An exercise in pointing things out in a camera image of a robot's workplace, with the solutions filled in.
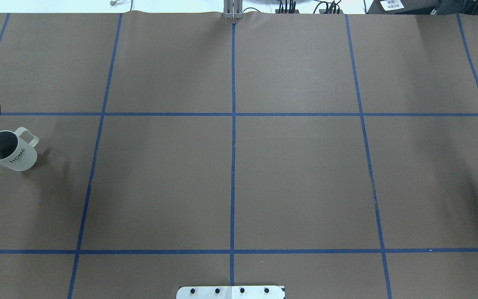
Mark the aluminium frame post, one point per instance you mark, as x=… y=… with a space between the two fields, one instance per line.
x=233 y=9

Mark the white ceramic mug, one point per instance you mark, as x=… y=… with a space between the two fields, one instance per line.
x=17 y=149

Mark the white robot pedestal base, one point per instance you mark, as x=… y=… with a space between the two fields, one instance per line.
x=232 y=292

